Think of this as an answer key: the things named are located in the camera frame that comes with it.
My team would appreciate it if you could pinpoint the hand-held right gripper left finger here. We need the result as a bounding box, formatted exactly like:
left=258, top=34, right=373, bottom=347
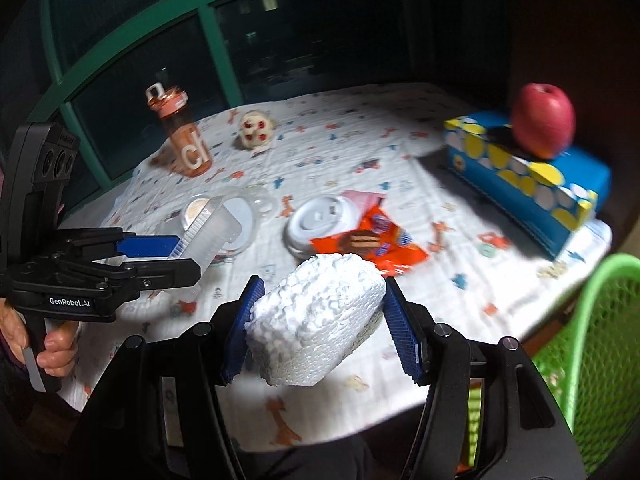
left=65, top=275, right=266, bottom=480

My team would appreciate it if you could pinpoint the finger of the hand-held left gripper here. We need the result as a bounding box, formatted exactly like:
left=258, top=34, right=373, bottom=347
left=65, top=257, right=202, bottom=302
left=55, top=226, right=189, bottom=262

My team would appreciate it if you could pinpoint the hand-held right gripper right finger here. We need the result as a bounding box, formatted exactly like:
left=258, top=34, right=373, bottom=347
left=382, top=276, right=586, bottom=480

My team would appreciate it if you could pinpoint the clear plastic container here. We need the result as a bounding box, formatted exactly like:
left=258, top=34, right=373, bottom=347
left=154, top=195, right=242, bottom=272

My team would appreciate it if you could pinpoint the white foam block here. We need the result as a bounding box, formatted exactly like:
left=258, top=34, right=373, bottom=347
left=244, top=252, right=387, bottom=389

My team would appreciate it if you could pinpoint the orange snack wrapper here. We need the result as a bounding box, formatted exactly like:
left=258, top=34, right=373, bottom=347
left=309, top=207, right=431, bottom=279

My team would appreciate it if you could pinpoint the clear plastic dome lid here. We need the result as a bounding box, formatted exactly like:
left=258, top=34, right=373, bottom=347
left=222, top=186, right=279, bottom=257

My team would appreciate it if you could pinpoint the white cup lid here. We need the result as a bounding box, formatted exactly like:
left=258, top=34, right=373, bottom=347
left=285, top=195, right=362, bottom=262

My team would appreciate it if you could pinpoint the pink snack wrapper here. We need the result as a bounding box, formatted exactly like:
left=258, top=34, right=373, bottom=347
left=340, top=189, right=389, bottom=221

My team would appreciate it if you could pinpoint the green mesh basket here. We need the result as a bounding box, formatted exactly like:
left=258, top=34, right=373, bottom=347
left=530, top=252, right=640, bottom=467

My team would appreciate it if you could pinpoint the person's left hand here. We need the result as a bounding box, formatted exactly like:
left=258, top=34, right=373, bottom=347
left=0, top=300, right=82, bottom=379

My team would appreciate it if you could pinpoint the orange water bottle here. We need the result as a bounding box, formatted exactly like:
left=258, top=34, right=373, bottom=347
left=145, top=81, right=214, bottom=179

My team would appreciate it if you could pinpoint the white skull toy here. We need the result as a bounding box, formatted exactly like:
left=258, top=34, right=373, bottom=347
left=236, top=109, right=277, bottom=151

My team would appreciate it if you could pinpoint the blue dotted tissue box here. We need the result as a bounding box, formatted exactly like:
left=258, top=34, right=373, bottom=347
left=442, top=110, right=614, bottom=262

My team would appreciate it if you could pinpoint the printed blanket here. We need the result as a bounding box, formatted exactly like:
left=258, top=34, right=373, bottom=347
left=57, top=82, right=614, bottom=454

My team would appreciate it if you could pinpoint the red apple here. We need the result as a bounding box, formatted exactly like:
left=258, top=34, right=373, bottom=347
left=511, top=82, right=577, bottom=160

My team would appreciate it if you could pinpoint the green window frame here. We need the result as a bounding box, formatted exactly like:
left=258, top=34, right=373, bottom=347
left=37, top=0, right=416, bottom=196

